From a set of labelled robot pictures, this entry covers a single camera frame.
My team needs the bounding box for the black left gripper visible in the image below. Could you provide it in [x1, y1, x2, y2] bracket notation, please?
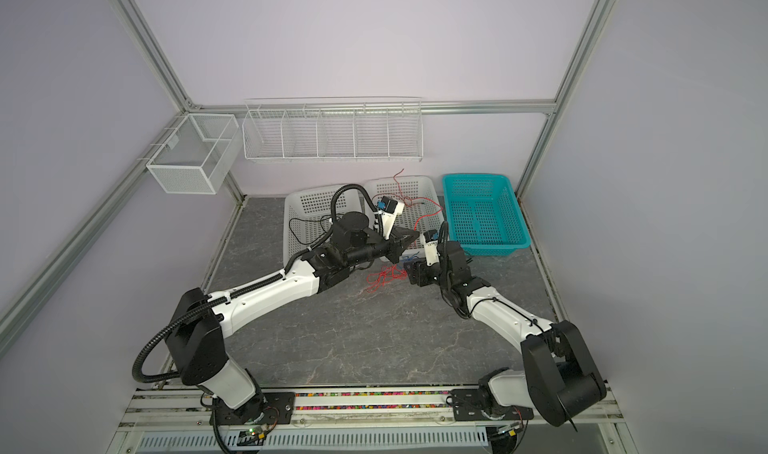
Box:
[347, 226, 420, 268]

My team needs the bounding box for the red cable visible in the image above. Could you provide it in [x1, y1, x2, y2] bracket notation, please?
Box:
[361, 168, 445, 296]

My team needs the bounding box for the black cable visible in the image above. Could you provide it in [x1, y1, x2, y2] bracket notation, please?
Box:
[287, 213, 337, 248]

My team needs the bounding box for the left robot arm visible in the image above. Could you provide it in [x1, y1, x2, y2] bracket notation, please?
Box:
[131, 184, 419, 420]

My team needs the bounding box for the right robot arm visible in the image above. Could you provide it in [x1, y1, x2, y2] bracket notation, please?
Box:
[404, 222, 607, 427]

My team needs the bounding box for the white plastic basket middle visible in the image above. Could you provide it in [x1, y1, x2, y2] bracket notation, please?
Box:
[363, 176, 445, 233]

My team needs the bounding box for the white plastic basket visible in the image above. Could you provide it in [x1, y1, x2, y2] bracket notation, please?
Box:
[363, 176, 445, 233]
[283, 184, 343, 266]

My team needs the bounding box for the teal plastic basket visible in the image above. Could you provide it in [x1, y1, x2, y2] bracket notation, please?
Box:
[442, 174, 531, 257]

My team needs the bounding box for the white plastic basket left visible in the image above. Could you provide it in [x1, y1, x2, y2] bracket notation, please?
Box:
[283, 184, 343, 266]

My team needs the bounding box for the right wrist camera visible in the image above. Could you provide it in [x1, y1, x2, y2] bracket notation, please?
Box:
[420, 230, 439, 266]

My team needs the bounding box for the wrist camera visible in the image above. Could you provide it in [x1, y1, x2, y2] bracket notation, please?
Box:
[376, 196, 405, 240]
[420, 230, 439, 266]

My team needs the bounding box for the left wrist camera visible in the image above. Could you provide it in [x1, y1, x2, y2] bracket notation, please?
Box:
[376, 196, 405, 240]

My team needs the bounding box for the white wire wall rack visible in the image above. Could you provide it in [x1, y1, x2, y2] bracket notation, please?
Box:
[241, 97, 424, 162]

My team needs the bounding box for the white slotted cable duct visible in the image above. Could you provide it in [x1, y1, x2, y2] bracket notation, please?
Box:
[134, 426, 490, 453]

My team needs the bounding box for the white wire mesh box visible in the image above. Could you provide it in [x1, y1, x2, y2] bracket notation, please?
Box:
[147, 114, 242, 195]

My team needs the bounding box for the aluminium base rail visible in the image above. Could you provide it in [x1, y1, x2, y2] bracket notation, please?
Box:
[108, 385, 638, 453]

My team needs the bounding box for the aluminium frame corner post right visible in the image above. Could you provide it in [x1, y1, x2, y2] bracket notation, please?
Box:
[516, 0, 618, 201]

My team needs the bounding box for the aluminium frame corner post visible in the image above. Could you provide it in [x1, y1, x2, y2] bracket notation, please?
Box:
[516, 0, 618, 201]
[107, 0, 197, 112]

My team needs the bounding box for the aluminium frame corner post left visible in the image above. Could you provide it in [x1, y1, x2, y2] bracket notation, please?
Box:
[107, 0, 197, 112]

